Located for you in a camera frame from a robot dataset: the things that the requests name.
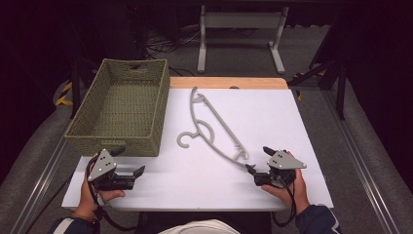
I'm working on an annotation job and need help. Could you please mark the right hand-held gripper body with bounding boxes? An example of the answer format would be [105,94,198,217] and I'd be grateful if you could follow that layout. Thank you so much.
[254,149,308,190]

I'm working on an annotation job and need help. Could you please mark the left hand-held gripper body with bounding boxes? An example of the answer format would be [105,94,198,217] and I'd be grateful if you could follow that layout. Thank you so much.
[87,148,136,192]

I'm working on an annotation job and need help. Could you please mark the green woven basket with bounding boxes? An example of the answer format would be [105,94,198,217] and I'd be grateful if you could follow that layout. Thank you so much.
[64,58,171,158]

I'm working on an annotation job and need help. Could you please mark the grey plastic clothes hanger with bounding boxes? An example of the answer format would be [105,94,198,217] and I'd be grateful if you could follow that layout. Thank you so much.
[176,86,256,169]

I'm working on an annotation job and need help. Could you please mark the person's right hand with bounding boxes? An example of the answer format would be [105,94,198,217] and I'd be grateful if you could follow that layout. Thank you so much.
[260,150,312,216]

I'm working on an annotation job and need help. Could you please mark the person's left hand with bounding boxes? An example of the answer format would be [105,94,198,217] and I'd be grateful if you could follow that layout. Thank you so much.
[75,155,127,219]

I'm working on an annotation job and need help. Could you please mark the white table mat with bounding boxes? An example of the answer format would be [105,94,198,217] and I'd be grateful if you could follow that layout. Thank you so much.
[60,88,335,213]

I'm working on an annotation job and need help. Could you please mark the yellow black hazard tape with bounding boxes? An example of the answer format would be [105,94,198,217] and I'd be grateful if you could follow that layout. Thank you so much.
[54,80,74,107]

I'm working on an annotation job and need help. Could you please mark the person's white cap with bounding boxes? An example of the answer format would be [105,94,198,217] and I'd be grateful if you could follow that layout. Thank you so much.
[158,218,242,234]

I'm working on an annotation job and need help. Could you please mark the black metal stand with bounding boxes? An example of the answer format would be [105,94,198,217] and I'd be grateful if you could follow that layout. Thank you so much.
[286,6,349,122]

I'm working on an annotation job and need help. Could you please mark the grey metal stand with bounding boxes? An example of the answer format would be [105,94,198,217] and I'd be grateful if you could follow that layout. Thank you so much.
[197,4,290,75]

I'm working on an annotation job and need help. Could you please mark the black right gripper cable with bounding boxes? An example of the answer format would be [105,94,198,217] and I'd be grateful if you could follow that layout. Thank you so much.
[271,176,298,228]

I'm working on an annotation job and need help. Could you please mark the black floor cables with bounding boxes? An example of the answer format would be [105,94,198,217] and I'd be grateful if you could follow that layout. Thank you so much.
[142,28,203,78]

